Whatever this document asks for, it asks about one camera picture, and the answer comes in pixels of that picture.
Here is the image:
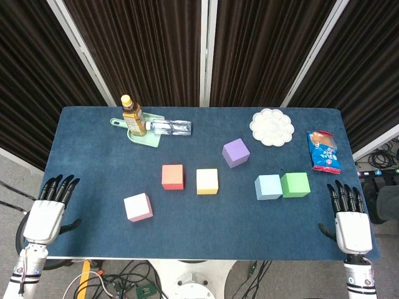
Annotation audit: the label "pink white cube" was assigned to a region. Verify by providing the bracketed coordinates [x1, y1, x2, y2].
[123, 192, 153, 222]

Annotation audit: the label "black floor cable bundle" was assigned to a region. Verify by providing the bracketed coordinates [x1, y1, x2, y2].
[99, 260, 163, 299]

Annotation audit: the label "yellow floor tape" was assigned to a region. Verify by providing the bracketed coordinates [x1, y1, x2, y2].
[77, 260, 91, 293]

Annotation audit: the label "yellow tea bottle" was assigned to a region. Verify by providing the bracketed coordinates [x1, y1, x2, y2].
[120, 94, 147, 138]

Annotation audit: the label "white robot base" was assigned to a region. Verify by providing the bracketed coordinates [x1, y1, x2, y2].
[149, 260, 238, 299]

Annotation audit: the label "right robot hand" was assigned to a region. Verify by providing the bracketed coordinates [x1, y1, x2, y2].
[317, 179, 373, 255]

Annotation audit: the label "coiled black cables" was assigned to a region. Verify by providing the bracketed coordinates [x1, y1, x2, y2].
[369, 136, 399, 169]

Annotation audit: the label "light blue cube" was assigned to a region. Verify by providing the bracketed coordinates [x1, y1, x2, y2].
[254, 174, 284, 201]

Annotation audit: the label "white partition post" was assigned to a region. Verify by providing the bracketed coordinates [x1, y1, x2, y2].
[46, 0, 118, 107]
[280, 0, 349, 107]
[199, 0, 218, 107]

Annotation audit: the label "red cube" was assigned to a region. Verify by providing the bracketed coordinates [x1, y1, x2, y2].
[161, 164, 185, 191]

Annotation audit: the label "yellow cube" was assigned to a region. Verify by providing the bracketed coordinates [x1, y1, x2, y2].
[196, 168, 219, 196]

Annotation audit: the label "blue snack bag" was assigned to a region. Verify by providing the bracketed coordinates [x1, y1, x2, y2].
[306, 130, 341, 175]

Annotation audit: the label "green cube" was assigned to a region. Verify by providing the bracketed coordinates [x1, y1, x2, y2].
[280, 172, 311, 199]

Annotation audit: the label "clear water bottle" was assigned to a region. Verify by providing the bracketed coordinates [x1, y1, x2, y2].
[145, 118, 193, 136]

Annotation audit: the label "dark pleated partition panel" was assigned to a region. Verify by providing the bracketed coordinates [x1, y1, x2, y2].
[0, 0, 107, 171]
[288, 0, 399, 153]
[210, 0, 337, 107]
[64, 0, 203, 107]

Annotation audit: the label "white floor cable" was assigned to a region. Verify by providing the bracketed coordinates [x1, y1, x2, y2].
[64, 270, 119, 299]

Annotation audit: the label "purple cube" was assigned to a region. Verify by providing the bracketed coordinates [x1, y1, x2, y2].
[221, 138, 251, 169]

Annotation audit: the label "white flower paint palette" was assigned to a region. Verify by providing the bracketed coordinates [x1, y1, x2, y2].
[249, 108, 296, 146]

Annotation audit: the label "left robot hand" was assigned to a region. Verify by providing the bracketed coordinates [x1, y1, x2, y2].
[23, 174, 82, 245]

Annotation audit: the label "blue fabric table cover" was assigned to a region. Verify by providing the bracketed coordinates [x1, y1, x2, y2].
[26, 106, 381, 261]

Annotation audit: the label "green circuit board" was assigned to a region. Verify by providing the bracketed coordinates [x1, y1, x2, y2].
[136, 285, 155, 298]

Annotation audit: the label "mint green plastic scoop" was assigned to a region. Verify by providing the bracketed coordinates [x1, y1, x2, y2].
[109, 112, 165, 148]

